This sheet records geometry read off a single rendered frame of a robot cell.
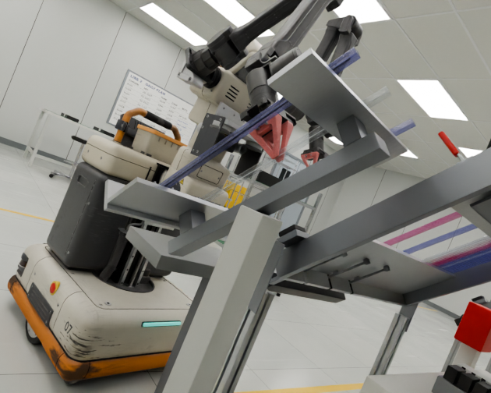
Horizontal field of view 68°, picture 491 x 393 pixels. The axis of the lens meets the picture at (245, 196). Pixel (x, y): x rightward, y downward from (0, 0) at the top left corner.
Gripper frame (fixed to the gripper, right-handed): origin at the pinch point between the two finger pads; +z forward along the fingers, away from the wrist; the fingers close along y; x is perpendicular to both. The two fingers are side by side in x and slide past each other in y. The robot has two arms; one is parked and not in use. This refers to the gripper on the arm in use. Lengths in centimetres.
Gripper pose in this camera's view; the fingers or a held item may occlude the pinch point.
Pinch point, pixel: (277, 155)
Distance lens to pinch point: 67.1
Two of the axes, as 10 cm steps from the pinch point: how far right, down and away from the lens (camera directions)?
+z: 1.5, 8.8, -4.6
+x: -7.3, 4.1, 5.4
